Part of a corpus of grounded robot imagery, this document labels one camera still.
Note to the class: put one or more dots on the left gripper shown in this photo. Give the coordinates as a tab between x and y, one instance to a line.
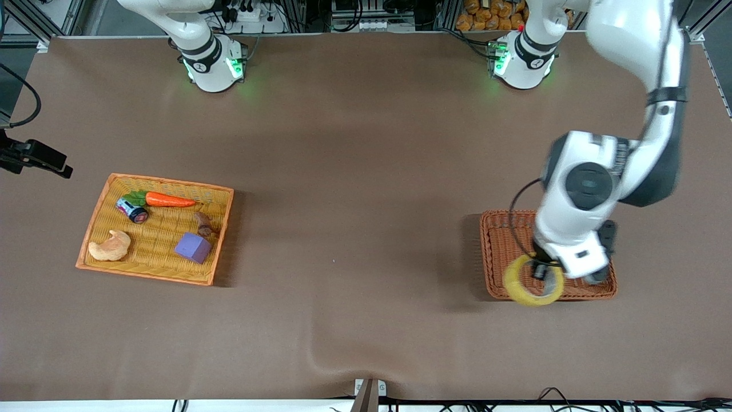
540	270

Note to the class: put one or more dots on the yellowish clear tape roll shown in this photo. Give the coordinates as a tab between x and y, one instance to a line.
514	289

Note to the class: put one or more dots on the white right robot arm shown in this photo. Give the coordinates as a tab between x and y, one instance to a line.
211	74

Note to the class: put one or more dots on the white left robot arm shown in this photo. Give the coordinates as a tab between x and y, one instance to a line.
629	34

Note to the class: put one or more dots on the brown wicker basket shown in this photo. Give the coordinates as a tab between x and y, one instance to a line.
503	240

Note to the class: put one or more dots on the small blue pink can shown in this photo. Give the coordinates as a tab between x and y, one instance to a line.
132	210

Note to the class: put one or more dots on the tan toy croissant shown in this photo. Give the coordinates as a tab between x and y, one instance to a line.
111	249

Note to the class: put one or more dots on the orange toy carrot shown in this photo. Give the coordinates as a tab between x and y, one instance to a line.
168	200

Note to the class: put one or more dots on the yellow woven tray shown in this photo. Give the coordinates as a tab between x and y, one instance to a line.
154	264

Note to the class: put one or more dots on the small brown figurine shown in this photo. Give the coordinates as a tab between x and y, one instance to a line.
204	224

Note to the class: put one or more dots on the purple foam block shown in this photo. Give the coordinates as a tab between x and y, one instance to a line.
193	248

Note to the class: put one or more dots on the brown table mat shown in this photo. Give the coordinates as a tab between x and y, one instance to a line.
366	171

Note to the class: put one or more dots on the metal table edge clamp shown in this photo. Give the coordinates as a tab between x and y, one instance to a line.
366	397

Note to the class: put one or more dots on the white power strip black plugs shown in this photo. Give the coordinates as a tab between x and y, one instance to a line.
251	14

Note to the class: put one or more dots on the bag of orange buns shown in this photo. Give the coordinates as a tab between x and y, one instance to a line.
486	20

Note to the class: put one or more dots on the small white power strip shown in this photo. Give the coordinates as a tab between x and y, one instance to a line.
372	24

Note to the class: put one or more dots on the aluminium frame strut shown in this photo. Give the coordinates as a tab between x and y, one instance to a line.
34	17
709	17

